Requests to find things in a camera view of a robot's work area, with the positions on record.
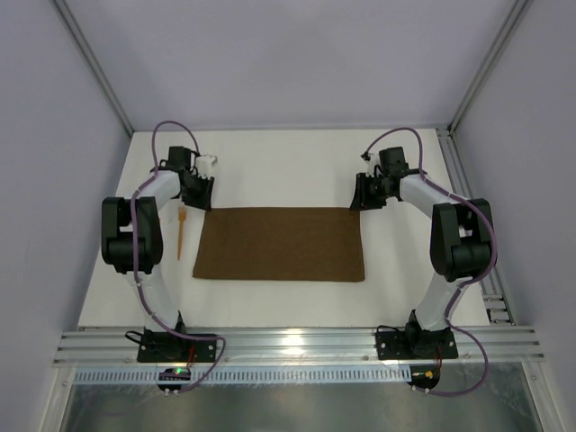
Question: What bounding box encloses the corner aluminium post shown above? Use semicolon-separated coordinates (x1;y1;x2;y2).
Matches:
49;0;135;138
448;0;533;137

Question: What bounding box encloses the right black connector board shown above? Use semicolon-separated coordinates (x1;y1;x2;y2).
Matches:
408;364;441;393

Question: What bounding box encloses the orange plastic fork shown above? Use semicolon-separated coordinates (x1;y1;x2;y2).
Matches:
177;206;187;261

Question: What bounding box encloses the left corner aluminium post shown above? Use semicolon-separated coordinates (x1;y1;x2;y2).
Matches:
49;0;135;138

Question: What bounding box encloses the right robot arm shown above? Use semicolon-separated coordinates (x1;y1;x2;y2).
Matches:
350;147;495;358

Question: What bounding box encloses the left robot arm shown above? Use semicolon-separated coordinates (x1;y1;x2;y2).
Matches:
101;147;218;338

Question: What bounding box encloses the black connector board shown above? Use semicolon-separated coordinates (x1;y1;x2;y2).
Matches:
156;366;191;395
408;364;441;393

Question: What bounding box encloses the slotted cable duct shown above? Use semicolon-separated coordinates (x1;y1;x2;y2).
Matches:
73;364;410;385

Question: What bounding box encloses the aluminium rail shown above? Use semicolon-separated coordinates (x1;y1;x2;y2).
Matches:
53;326;545;366
436;126;516;326

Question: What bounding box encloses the right corner aluminium post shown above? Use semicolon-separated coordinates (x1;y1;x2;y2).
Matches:
448;0;533;137

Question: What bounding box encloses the right side aluminium rail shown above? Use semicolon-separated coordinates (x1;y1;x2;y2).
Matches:
436;126;516;326

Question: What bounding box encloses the front aluminium rail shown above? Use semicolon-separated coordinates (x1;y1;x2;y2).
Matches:
53;326;545;366

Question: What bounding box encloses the brown cloth napkin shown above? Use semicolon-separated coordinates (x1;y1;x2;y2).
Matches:
193;207;365;283

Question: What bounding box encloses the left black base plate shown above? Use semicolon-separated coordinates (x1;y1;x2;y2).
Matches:
137;330;217;364

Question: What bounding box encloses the left black connector board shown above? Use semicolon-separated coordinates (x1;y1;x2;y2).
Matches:
156;366;191;395

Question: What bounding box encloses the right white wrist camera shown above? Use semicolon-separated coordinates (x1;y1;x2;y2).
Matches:
361;151;381;177

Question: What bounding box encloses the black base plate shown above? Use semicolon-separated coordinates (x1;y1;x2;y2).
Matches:
374;326;459;360
137;330;217;364

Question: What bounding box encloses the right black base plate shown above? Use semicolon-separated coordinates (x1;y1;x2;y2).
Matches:
374;326;459;360

